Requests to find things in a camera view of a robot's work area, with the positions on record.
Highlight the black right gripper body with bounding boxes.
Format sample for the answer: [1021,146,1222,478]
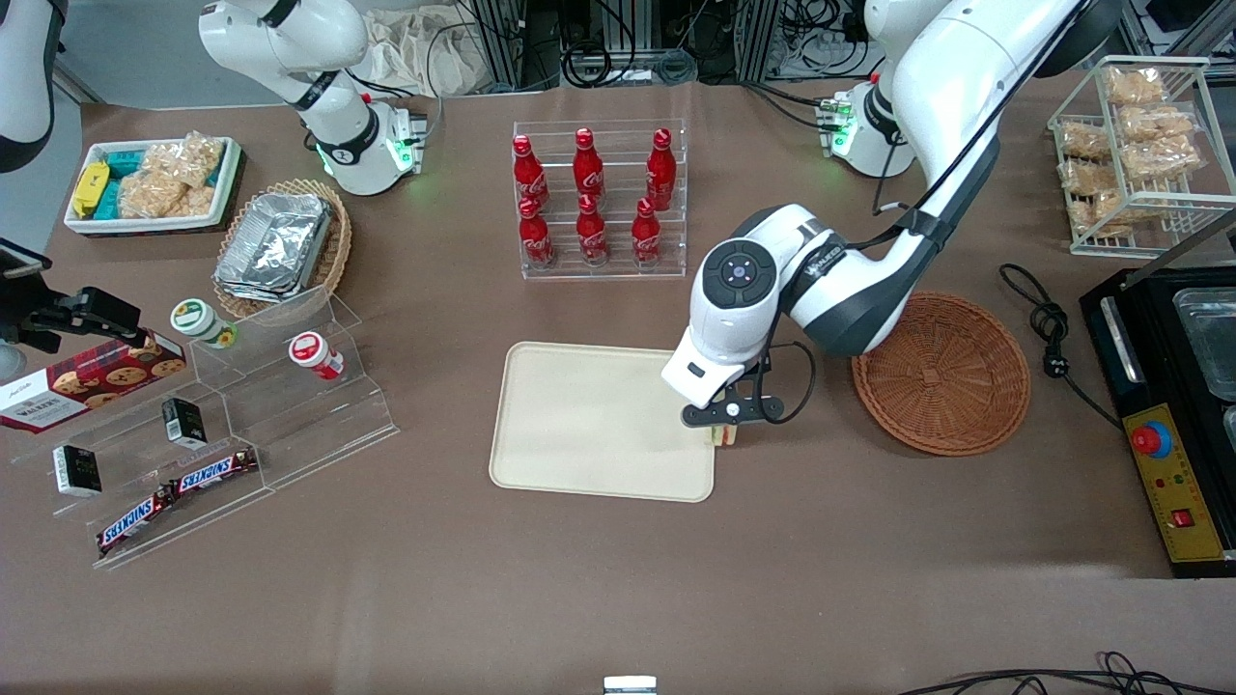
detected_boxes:
[0,282,144,354]

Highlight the beige rectangular tray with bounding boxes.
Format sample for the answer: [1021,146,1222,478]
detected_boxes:
[489,341,718,503]

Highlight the round brown wicker basket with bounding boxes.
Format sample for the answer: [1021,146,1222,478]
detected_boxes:
[851,292,1031,457]

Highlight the oval light wicker basket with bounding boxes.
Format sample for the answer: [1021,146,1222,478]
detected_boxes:
[212,179,353,320]

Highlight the red cookie box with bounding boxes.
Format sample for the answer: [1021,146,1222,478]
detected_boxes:
[0,330,187,435]

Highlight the green lid yogurt cup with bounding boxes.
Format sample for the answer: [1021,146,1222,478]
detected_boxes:
[171,299,239,349]

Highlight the clear rice cracker bag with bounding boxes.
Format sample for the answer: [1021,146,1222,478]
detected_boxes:
[143,131,226,190]
[117,169,216,219]

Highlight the yellow snack pack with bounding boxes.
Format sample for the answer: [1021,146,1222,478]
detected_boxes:
[72,161,111,219]

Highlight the small black box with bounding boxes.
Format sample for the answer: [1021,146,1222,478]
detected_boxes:
[52,444,103,498]
[161,397,208,450]

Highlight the clear acrylic bottle rack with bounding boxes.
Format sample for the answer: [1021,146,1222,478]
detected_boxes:
[513,120,688,281]

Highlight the red cola bottle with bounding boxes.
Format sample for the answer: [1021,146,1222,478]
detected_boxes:
[573,127,606,204]
[645,127,677,211]
[519,197,557,269]
[576,194,610,266]
[511,134,551,214]
[632,198,663,267]

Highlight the white rectangular bin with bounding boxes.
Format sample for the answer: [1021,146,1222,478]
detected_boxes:
[64,135,242,236]

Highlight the aluminium foil container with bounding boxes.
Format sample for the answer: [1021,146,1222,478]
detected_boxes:
[214,192,334,303]

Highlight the snickers chocolate bar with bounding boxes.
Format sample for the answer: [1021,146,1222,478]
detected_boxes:
[96,487,180,556]
[169,447,260,496]

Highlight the red lid yogurt cup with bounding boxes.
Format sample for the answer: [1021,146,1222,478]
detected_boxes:
[289,331,345,380]

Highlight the clear acrylic stepped shelf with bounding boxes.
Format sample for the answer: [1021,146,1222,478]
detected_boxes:
[10,285,400,570]

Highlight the clear fried snack bag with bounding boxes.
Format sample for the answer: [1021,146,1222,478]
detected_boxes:
[1118,102,1195,144]
[1056,158,1113,196]
[1104,66,1167,107]
[1118,135,1204,184]
[1058,123,1112,161]

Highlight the black electric grill appliance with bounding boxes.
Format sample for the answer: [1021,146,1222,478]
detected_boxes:
[1080,206,1236,579]

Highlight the beige cloth bag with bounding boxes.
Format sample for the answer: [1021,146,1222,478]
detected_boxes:
[361,4,486,98]

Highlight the black power cable with plug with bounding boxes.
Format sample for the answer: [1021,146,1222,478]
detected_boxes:
[998,263,1127,431]

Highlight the coiled black cable bundle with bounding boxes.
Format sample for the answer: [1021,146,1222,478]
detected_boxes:
[560,37,698,90]

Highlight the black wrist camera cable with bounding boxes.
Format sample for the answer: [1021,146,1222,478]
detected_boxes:
[759,0,1097,428]

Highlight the aluminium frame post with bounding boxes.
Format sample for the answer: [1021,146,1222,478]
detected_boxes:
[732,0,781,80]
[475,0,530,90]

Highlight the white wire basket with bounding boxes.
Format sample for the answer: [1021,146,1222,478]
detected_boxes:
[1048,55,1236,259]

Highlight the black floor cables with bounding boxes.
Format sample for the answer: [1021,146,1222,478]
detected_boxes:
[896,652,1236,695]

